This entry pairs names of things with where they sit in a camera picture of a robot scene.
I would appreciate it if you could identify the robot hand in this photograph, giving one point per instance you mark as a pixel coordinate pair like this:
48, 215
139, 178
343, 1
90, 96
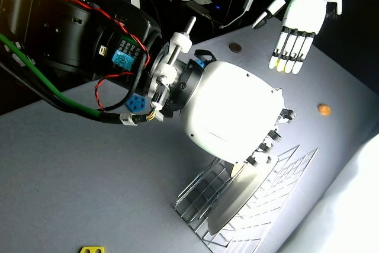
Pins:
305, 13
231, 110

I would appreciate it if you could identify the white plate with black rim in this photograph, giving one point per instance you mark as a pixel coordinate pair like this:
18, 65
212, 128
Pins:
240, 199

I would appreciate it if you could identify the blue two-hole block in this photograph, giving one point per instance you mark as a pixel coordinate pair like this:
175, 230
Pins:
200, 64

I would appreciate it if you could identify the brown round disc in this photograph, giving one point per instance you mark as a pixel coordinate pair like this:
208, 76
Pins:
235, 47

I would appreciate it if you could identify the orange toy pastry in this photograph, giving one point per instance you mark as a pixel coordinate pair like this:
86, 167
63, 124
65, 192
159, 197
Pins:
324, 110

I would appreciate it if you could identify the blue pentagon block with holes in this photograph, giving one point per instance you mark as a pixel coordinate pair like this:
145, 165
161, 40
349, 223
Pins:
136, 103

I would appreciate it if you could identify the black power adapter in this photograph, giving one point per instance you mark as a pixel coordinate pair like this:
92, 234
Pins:
198, 7

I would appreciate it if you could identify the grey table cloth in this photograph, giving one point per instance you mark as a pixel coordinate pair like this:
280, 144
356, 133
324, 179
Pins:
89, 176

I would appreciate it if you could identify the yellow two-hole block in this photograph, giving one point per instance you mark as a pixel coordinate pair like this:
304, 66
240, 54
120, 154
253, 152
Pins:
91, 249

